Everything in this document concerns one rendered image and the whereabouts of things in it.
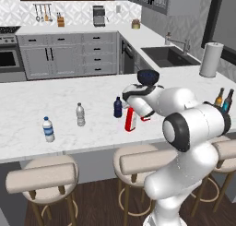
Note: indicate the grey soap dispenser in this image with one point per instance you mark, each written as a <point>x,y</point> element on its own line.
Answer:
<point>168,39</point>

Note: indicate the grey base cupboards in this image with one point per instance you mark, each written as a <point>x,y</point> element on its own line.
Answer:
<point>67,56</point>

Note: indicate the black window frame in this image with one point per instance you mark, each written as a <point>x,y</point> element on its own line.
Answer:
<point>215,17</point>

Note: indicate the black dishwasher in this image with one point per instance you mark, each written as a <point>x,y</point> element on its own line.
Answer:
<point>127,56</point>

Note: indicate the brown and green jar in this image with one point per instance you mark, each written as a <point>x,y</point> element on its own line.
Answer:
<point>135,23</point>

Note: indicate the white paper towel roll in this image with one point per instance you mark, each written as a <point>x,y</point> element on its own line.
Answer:
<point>211,59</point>

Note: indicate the white bottle with blue label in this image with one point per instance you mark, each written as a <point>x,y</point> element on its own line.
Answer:
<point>48,131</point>

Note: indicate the red and white bottle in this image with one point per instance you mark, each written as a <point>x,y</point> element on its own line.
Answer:
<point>130,120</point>

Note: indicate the rail with hanging tools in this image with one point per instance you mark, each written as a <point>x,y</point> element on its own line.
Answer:
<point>43,13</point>

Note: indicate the grey wall cupboards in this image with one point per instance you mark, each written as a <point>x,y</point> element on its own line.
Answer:
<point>172,0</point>

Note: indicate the teal glass bottle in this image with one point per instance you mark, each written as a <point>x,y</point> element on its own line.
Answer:
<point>227,102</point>

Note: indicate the brown glass bottle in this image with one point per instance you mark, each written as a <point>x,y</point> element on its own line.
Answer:
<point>218,99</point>

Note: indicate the wooden knife block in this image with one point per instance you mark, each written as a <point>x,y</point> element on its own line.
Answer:
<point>61,20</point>

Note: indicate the dark blue bottle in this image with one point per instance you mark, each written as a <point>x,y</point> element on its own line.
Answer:
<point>118,108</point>

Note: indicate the clear plastic bottle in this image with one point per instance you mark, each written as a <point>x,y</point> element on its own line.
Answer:
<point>80,116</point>

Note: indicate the grey coffee machine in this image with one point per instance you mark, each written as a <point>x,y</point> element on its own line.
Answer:
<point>99,16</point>

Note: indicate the white wall socket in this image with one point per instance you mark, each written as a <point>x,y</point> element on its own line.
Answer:
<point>118,9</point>

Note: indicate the dark sink basin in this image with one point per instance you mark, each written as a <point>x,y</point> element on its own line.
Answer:
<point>169,57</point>

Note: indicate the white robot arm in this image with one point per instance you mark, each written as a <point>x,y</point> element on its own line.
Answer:
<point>196,125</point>

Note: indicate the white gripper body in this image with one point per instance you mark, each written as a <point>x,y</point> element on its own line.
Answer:
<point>139,104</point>

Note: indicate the beige bar stool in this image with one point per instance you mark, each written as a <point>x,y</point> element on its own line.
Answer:
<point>132,162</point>
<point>226,149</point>
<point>46,174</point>

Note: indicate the steel oven with hob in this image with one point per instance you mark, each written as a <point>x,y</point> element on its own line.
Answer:
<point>9,56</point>

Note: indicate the grey tap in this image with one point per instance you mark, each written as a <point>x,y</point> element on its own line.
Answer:
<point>182,45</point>

